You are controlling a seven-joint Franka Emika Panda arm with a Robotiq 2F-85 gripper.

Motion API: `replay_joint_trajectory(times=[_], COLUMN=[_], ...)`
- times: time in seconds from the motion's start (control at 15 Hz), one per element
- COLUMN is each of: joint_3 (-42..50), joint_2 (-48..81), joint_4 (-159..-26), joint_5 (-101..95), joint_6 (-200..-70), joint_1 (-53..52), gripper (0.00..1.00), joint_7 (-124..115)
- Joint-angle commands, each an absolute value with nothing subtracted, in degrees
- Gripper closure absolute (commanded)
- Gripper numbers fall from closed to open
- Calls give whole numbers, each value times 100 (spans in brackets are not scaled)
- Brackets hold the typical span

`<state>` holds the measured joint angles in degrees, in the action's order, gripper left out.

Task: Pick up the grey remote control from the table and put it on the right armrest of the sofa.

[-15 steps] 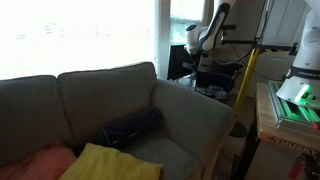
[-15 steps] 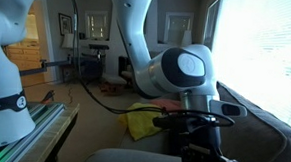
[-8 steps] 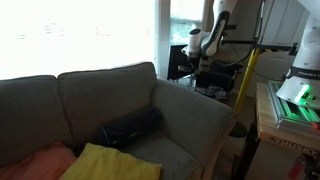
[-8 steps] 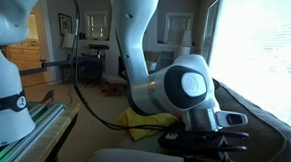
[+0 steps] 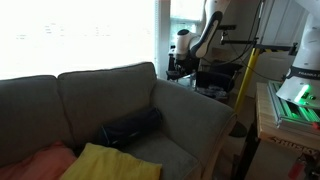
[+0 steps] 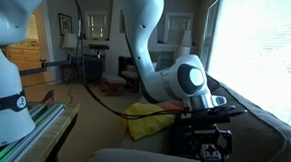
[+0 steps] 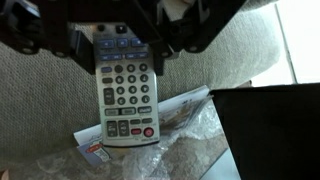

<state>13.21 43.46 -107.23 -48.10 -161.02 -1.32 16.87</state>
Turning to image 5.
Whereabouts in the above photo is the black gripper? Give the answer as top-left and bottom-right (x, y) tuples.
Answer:
(166, 49), (196, 81)

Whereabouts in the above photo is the grey fabric sofa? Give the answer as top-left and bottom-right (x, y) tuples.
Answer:
(0, 61), (238, 180)

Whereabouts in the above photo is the black flat monitor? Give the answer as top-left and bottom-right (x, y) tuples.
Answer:
(167, 53), (204, 82)

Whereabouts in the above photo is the black office chair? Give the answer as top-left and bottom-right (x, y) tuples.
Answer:
(194, 58), (244, 94)

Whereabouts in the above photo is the glass side table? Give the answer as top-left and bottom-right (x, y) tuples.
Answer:
(173, 72), (231, 103)

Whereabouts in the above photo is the black bolster cushion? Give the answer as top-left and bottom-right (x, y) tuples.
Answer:
(98, 106), (164, 149)

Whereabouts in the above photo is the yellow tripod pole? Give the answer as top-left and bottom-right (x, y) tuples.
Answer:
(233, 47), (263, 113)

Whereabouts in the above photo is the black boom bar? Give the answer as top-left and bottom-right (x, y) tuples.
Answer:
(219, 37), (299, 56)

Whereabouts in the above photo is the black round stand base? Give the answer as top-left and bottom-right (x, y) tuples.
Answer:
(229, 120), (249, 138)

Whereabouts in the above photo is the large bright window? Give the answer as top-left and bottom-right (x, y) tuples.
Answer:
(0, 0), (158, 81)

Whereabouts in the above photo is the white machine with green light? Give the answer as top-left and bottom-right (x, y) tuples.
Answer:
(256, 0), (313, 98)

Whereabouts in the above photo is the yellow cloth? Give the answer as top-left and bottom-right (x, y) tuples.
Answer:
(59, 142), (164, 180)

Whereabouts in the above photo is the aluminium mounting plate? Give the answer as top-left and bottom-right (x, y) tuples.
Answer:
(267, 79), (320, 131)

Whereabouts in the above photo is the red black clamp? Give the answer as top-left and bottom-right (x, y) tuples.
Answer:
(288, 121), (320, 180)

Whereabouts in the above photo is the black stereo camera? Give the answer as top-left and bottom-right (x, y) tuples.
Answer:
(218, 23), (238, 32)

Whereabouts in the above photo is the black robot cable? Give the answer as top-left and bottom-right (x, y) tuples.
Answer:
(229, 0), (265, 63)

